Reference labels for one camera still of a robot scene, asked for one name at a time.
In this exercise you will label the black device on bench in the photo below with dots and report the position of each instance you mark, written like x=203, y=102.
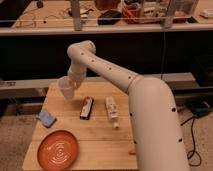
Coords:
x=109, y=17

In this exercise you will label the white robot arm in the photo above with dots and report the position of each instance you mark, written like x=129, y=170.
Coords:
x=155, y=124

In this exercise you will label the translucent ceramic cup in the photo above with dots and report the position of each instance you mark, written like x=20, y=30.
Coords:
x=66, y=88

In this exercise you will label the small orange object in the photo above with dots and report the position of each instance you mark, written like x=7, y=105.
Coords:
x=132, y=153

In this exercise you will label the wooden workbench in background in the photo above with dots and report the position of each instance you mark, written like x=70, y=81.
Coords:
x=32, y=17

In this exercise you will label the white tube bottle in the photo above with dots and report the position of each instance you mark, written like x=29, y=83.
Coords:
x=112, y=111

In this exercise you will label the orange ceramic plate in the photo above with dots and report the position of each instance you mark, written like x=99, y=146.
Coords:
x=57, y=151

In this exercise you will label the metal frame post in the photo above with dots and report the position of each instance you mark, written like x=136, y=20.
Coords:
x=75, y=8

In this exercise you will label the blue sponge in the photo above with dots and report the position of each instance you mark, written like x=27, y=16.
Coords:
x=46, y=118

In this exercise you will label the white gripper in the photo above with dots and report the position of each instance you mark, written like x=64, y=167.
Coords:
x=76, y=77

